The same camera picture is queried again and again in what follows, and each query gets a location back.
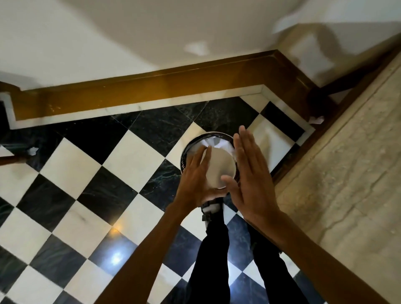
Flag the person's right forearm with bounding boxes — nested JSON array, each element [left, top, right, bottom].
[[259, 209, 391, 304]]

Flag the white bin liner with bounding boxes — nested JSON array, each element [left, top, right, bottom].
[[195, 135, 236, 157]]

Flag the brown wooden furniture leg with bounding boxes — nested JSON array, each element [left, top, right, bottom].
[[0, 155, 29, 166]]

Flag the black trousers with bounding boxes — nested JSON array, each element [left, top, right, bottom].
[[185, 210, 310, 304]]

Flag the person's left forearm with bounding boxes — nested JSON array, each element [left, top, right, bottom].
[[94, 202, 198, 304]]

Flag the person's left hand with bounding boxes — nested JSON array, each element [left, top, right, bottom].
[[172, 146, 227, 216]]

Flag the white round plate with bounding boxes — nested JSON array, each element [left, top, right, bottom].
[[205, 146, 237, 190]]

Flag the white and grey shoe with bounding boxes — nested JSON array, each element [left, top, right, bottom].
[[200, 197, 225, 232]]

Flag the brown wooden skirting board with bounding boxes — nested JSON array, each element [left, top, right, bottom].
[[0, 49, 317, 123]]

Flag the black round waste bin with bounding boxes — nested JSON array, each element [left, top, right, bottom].
[[180, 132, 242, 190]]

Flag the person's right hand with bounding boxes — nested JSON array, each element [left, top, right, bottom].
[[221, 125, 281, 232]]

